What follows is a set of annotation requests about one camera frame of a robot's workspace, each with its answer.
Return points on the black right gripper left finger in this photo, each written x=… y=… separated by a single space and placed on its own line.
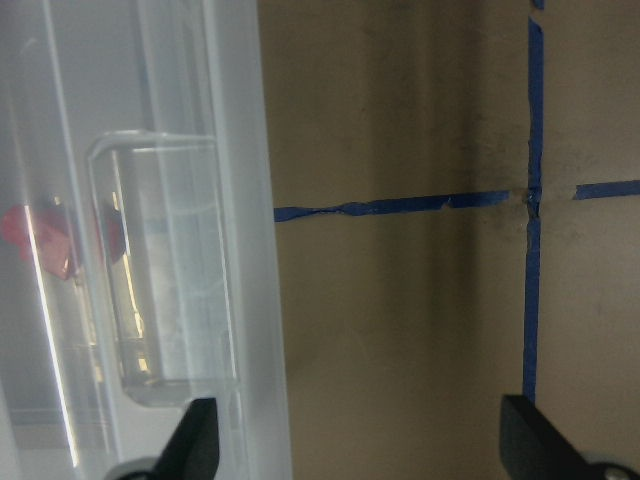
x=190 y=453

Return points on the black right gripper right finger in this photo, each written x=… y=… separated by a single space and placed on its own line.
x=531 y=448

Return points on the clear plastic storage box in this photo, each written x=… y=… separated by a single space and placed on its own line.
x=135 y=240

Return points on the red block under lid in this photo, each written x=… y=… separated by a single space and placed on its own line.
x=51 y=235

